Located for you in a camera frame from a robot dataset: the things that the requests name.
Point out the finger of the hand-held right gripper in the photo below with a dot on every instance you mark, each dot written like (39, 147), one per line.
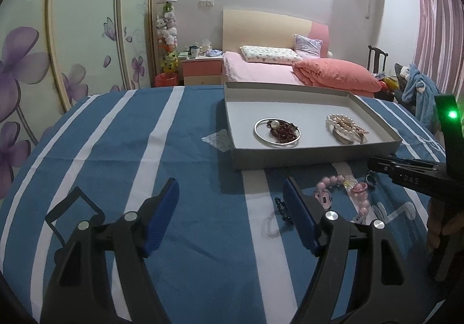
(379, 163)
(417, 180)

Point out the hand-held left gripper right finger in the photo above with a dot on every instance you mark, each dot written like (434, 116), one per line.
(299, 215)

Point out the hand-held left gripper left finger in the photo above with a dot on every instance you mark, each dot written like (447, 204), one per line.
(161, 222)

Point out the silver bangle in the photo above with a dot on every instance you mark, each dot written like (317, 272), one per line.
(279, 143)

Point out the grey cardboard box tray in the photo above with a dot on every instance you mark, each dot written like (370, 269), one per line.
(308, 106)

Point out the person's right hand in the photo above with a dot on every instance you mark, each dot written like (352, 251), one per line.
(435, 233)

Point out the blue fleece robe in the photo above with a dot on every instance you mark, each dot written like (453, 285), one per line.
(420, 92)

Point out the colourful toys on chair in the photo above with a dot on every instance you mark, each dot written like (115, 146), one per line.
(388, 84)

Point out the blue white striped cloth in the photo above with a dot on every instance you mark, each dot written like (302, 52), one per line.
(108, 150)

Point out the folded pink quilt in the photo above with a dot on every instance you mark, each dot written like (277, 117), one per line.
(333, 73)

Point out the pink curtain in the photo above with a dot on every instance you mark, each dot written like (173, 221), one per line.
(438, 37)

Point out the dark wooden chair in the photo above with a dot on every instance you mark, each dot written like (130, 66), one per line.
(373, 55)

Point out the purple pillow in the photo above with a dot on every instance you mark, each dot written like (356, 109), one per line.
(308, 44)

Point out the red bin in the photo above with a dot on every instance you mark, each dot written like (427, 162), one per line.
(165, 80)

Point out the pink bed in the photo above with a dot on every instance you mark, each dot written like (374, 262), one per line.
(250, 70)

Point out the white printed pillow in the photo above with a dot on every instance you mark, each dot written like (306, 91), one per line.
(268, 54)

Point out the pink white nightstand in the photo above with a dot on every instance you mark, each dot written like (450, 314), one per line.
(201, 70)

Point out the white mug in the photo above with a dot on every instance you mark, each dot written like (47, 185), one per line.
(195, 52)

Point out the cream pink bed headboard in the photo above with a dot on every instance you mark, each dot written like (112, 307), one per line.
(261, 30)

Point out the plush toy tower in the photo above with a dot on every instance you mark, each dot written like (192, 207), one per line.
(167, 30)

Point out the floral sliding door wardrobe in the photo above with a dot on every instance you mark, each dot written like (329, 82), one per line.
(83, 19)

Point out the white wall switch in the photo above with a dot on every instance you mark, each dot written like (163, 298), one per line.
(206, 3)

